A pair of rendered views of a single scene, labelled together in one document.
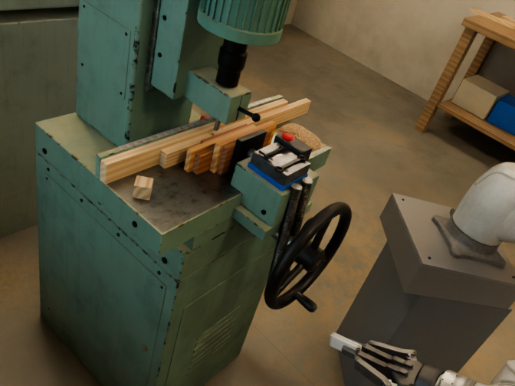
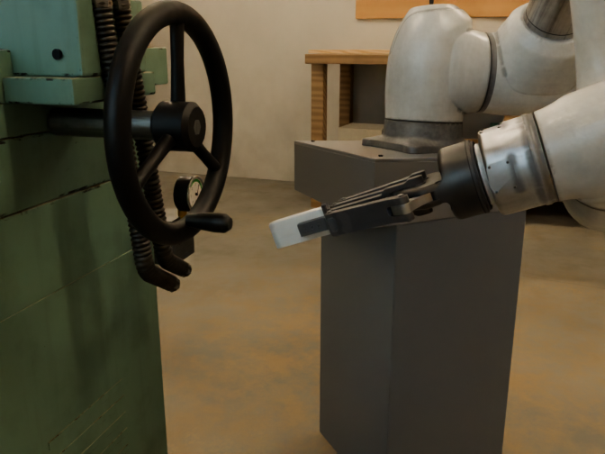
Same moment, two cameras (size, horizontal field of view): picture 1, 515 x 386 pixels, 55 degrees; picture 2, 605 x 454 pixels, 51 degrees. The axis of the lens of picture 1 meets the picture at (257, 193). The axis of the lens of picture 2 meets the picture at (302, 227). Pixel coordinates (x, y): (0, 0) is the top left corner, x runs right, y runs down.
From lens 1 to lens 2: 0.65 m
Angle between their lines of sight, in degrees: 23
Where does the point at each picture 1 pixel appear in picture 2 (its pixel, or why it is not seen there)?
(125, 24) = not seen: outside the picture
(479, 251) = (442, 136)
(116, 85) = not seen: outside the picture
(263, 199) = (47, 30)
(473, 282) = not seen: hidden behind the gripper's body
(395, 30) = (239, 120)
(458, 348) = (492, 312)
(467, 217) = (401, 95)
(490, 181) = (405, 31)
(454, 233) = (397, 131)
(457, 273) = (428, 160)
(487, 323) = (507, 246)
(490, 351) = (537, 367)
